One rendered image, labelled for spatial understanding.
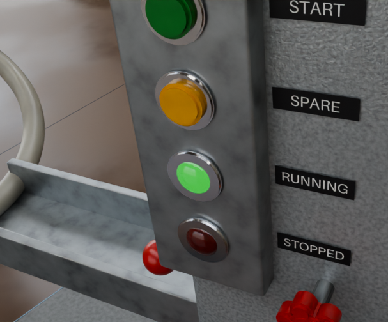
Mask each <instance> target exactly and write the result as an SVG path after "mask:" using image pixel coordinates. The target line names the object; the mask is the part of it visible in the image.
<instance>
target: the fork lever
mask: <svg viewBox="0 0 388 322"><path fill-rule="evenodd" d="M7 165H8V168H9V171H10V173H13V174H16V175H17V176H18V177H19V178H20V179H21V180H22V182H23V183H24V187H25V189H24V191H23V193H21V195H20V196H19V198H18V199H17V200H16V201H15V202H14V203H13V204H12V205H11V206H10V207H9V208H8V209H7V210H6V211H5V212H4V213H3V214H2V215H1V216H0V264H2V265H5V266H7V267H10V268H13V269H15V270H18V271H21V272H24V273H26V274H29V275H32V276H34V277H38V278H40V279H43V280H46V281H48V282H51V283H53V284H57V285H59V286H62V287H64V288H67V289H71V290H72V291H76V292H78V293H81V294H84V295H86V296H90V297H92V298H95V299H97V300H100V301H103V302H105V303H109V304H111V305H114V306H117V307H119V308H122V309H125V310H127V311H130V312H133V313H136V314H138V315H141V316H144V317H146V318H149V319H152V320H155V321H158V322H199V316H198V308H197V303H196V295H195V290H194V282H193V277H192V275H189V274H186V273H182V272H179V271H176V270H173V271H172V272H171V273H169V274H167V275H162V276H159V275H154V274H152V273H150V272H149V271H148V270H147V269H146V268H145V266H144V264H143V250H144V248H145V246H146V245H147V244H148V243H149V242H150V241H152V240H154V239H155V235H154V231H153V225H152V221H151V215H150V209H149V205H148V198H147V195H146V193H143V192H138V191H136V190H131V189H128V188H124V187H119V186H116V185H112V184H109V183H104V182H102V181H97V180H93V179H90V178H85V177H83V176H78V175H75V174H71V173H68V172H63V171H59V170H56V169H51V168H49V167H44V166H41V165H37V164H32V163H29V162H25V161H22V160H18V159H15V158H12V159H11V160H9V161H8V162H7Z"/></svg>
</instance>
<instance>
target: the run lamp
mask: <svg viewBox="0 0 388 322"><path fill-rule="evenodd" d="M176 174H177V177H178V180H179V182H180V183H181V185H182V186H183V187H184V188H186V189H187V190H189V191H190V192H193V193H197V194H201V193H203V192H206V191H207V190H208V189H209V187H210V179H209V177H208V175H207V173H206V172H205V171H204V170H203V169H202V168H201V167H200V166H198V165H196V164H193V163H190V162H184V163H182V164H180V165H179V166H178V168H177V171H176Z"/></svg>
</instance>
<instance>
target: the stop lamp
mask: <svg viewBox="0 0 388 322"><path fill-rule="evenodd" d="M187 242H188V244H189V245H190V247H191V248H192V249H193V250H194V251H196V252H197V253H199V254H202V255H205V256H210V255H213V254H215V253H216V251H217V243H216V241H215V240H214V238H213V237H212V235H210V234H209V233H208V232H206V231H204V230H202V229H197V228H194V229H190V230H189V231H188V232H187Z"/></svg>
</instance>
